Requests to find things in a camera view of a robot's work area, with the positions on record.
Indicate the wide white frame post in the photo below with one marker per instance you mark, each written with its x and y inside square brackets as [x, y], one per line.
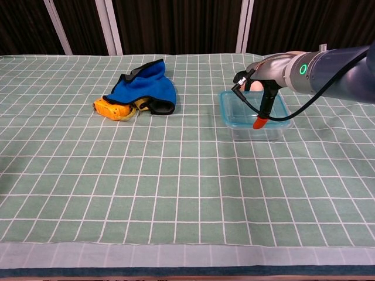
[109, 27]

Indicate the blue cloth with black trim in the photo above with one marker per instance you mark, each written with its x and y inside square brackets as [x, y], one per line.
[146, 87]

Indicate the thin white frame post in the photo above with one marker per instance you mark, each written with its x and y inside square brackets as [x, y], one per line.
[58, 27]

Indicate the teal container lid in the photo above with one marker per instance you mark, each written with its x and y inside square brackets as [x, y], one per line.
[234, 108]

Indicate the dark pleated curtain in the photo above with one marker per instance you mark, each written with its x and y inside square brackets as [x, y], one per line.
[175, 26]

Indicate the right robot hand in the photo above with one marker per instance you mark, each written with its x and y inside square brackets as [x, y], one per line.
[272, 70]

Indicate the pink onion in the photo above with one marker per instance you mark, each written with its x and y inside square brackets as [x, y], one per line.
[257, 86]

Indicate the green checked tablecloth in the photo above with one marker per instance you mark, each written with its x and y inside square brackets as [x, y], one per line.
[88, 175]

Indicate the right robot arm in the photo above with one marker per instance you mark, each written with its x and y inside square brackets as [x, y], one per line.
[337, 73]

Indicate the yellow tape measure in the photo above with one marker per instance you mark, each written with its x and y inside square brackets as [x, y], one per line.
[111, 109]

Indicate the clear plastic container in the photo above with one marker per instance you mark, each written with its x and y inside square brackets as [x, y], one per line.
[249, 134]

